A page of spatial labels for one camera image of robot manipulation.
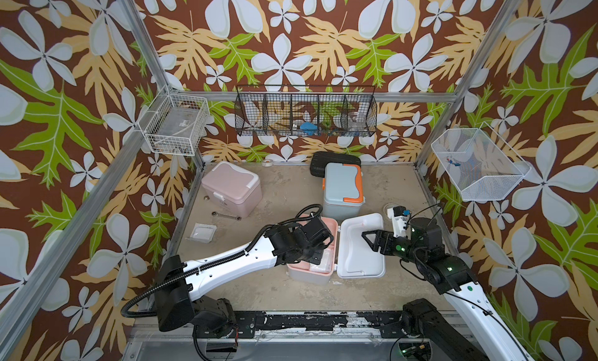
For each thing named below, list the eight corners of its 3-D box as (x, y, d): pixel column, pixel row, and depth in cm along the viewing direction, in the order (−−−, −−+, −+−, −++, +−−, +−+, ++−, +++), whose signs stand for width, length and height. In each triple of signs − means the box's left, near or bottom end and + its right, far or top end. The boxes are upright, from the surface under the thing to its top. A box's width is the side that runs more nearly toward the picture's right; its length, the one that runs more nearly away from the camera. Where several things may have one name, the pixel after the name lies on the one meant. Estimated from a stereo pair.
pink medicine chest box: (206, 204, 106) (195, 184, 95) (227, 180, 115) (219, 160, 104) (249, 223, 99) (243, 205, 88) (267, 197, 108) (264, 177, 97)
